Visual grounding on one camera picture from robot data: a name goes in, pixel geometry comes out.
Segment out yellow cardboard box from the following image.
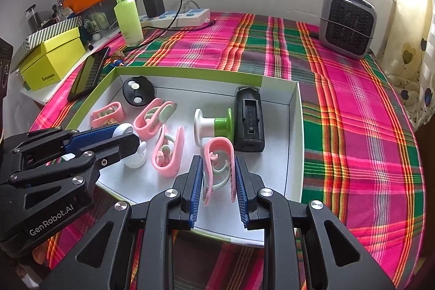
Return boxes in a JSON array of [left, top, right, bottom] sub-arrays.
[[18, 27, 87, 92]]

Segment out pink silicone clip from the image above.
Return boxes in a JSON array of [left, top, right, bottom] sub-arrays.
[[133, 98, 178, 140], [150, 124, 186, 178], [202, 137, 238, 207], [91, 101, 127, 127]]

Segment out dark glass jar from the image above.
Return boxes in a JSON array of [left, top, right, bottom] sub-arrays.
[[25, 5, 45, 32]]

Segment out clear plastic container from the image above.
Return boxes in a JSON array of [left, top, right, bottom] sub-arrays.
[[80, 0, 119, 39]]

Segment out green white cardboard box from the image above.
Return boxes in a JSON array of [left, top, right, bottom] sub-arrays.
[[64, 67, 303, 248]]

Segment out grey space heater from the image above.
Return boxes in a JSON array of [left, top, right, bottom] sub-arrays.
[[319, 0, 378, 60]]

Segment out white green spool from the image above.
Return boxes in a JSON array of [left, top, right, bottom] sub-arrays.
[[194, 107, 233, 146]]

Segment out light green bottle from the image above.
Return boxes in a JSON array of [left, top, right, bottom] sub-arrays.
[[113, 0, 144, 46]]

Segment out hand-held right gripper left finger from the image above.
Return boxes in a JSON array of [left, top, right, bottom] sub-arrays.
[[40, 155, 204, 290]]

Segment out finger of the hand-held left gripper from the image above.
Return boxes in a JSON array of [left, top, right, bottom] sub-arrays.
[[10, 133, 141, 184], [10, 126, 119, 172]]

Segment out striped box lid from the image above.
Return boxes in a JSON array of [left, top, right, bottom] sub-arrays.
[[10, 17, 84, 73]]

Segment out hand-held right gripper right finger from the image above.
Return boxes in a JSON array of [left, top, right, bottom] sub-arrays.
[[234, 155, 396, 290]]

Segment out black white oval disc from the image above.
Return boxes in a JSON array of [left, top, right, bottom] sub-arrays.
[[122, 76, 156, 107]]

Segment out small blue orange keychain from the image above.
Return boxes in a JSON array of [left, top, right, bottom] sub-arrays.
[[105, 52, 126, 68]]

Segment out white side shelf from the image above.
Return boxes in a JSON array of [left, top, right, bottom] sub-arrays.
[[20, 39, 113, 104]]

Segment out cream printed curtain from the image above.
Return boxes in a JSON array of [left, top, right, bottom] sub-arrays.
[[384, 15, 435, 131]]

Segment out black battery case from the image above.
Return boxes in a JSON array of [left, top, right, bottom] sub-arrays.
[[233, 86, 266, 152]]

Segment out grey mushroom knob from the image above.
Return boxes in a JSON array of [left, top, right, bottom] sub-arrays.
[[114, 123, 147, 160]]

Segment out white power strip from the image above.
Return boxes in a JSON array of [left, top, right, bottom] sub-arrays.
[[138, 8, 210, 28]]

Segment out black power adapter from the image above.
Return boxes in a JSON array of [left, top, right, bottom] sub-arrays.
[[143, 0, 166, 19]]

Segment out clear round jar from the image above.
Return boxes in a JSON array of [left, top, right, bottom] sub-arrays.
[[123, 149, 149, 169]]

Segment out black smartphone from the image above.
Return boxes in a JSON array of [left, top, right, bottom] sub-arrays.
[[67, 46, 111, 102]]

